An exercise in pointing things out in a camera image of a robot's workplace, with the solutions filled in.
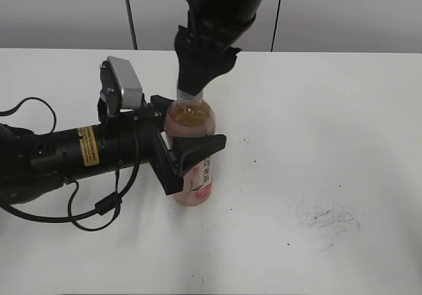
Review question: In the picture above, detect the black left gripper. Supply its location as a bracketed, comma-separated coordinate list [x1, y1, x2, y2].
[97, 95, 227, 195]

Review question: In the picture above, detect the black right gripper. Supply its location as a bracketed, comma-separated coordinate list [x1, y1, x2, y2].
[174, 11, 240, 96]

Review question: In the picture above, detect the oolong tea bottle pink label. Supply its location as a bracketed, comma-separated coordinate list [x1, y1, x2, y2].
[164, 99, 216, 207]

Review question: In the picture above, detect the grey bottle cap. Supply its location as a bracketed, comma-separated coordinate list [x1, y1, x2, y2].
[177, 89, 203, 105]

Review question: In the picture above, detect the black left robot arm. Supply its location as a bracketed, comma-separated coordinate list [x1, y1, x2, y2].
[1, 95, 227, 205]

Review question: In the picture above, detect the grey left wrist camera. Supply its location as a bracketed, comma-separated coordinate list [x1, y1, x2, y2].
[100, 55, 143, 117]

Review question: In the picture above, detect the black hanging cable left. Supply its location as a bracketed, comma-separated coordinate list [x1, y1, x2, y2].
[122, 0, 138, 50]

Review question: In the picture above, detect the black hanging cable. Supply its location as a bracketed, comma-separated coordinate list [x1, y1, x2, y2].
[122, 0, 138, 50]
[270, 0, 301, 52]

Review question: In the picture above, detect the black hanging cable right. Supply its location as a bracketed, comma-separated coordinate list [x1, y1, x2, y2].
[270, 0, 301, 52]

